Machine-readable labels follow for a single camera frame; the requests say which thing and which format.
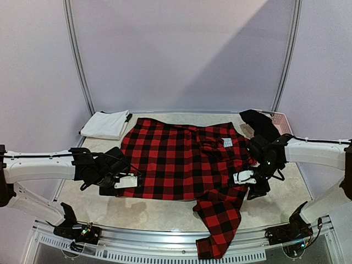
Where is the white green raglan t-shirt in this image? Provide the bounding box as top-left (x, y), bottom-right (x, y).
top-left (79, 110), bottom-right (133, 140)

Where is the red black plaid garment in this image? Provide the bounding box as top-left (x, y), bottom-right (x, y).
top-left (118, 118), bottom-right (255, 260)

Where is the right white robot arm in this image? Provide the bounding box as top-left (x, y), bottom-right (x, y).
top-left (233, 134), bottom-right (351, 240)

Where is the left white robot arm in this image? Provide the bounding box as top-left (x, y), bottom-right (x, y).
top-left (1, 145), bottom-right (138, 239)

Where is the pink plastic laundry basket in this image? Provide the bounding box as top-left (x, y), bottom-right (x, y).
top-left (270, 112), bottom-right (293, 135)

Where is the black garment in basket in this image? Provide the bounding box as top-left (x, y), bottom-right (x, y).
top-left (239, 109), bottom-right (281, 142)

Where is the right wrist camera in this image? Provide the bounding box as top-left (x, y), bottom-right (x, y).
top-left (233, 170), bottom-right (256, 185)

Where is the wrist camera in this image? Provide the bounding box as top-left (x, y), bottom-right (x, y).
top-left (113, 175), bottom-right (142, 189)
top-left (233, 170), bottom-right (256, 185)

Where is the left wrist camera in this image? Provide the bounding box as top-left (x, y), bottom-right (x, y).
top-left (113, 175), bottom-right (142, 189)

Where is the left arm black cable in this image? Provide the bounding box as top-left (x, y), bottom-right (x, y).
top-left (0, 150), bottom-right (144, 182)

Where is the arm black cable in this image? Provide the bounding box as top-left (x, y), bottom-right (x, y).
top-left (0, 150), bottom-right (144, 182)
top-left (274, 133), bottom-right (352, 182)

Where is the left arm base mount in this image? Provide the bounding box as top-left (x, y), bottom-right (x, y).
top-left (53, 202), bottom-right (102, 245)

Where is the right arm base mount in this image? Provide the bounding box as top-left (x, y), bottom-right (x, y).
top-left (265, 201), bottom-right (322, 249)

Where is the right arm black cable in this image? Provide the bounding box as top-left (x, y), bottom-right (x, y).
top-left (274, 133), bottom-right (352, 182)

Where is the aluminium front rail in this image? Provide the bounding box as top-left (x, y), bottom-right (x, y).
top-left (23, 216), bottom-right (345, 263)

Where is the left aluminium frame post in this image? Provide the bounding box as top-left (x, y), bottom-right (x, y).
top-left (63, 0), bottom-right (95, 116)

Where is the aluminium frame post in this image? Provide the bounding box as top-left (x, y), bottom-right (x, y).
top-left (271, 0), bottom-right (302, 112)
top-left (63, 0), bottom-right (95, 116)

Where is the right aluminium frame post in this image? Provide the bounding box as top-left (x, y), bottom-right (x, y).
top-left (271, 0), bottom-right (302, 112)

